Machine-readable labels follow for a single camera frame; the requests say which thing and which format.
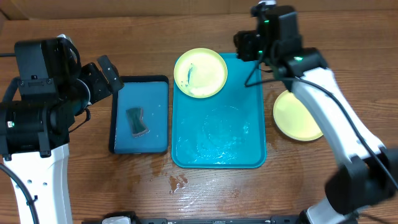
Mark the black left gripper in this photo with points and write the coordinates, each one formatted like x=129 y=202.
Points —
x=103 y=89

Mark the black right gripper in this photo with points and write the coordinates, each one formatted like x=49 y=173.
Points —
x=245 y=44

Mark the green scrubbing sponge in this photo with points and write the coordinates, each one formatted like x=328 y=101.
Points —
x=135 y=120

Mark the yellow plate with stain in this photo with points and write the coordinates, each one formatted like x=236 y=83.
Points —
x=293 y=119

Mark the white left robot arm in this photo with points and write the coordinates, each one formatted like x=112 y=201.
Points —
x=35 y=133

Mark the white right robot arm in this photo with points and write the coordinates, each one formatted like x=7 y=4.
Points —
x=367 y=171

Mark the small black water tray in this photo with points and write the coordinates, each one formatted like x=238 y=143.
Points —
x=151 y=93

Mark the large teal serving tray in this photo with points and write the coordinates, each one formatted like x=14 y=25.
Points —
x=226 y=130

